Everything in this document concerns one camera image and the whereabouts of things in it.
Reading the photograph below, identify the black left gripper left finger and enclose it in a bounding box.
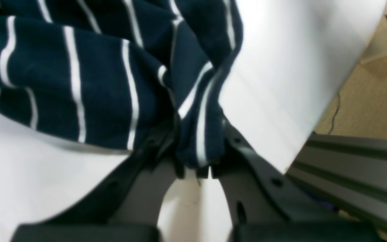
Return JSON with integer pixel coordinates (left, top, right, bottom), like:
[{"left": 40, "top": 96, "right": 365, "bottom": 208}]
[{"left": 11, "top": 118, "right": 181, "bottom": 242}]

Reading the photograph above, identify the navy white striped T-shirt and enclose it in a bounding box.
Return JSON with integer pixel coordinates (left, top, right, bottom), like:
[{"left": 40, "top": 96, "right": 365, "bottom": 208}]
[{"left": 0, "top": 0, "right": 243, "bottom": 168}]

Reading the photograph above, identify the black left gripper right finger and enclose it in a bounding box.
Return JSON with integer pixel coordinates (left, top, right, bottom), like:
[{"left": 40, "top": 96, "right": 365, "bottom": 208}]
[{"left": 211, "top": 118, "right": 380, "bottom": 242}]

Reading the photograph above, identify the grey aluminium frame rail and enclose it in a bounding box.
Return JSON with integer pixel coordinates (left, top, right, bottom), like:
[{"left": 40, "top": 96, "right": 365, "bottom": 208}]
[{"left": 286, "top": 134, "right": 387, "bottom": 233}]

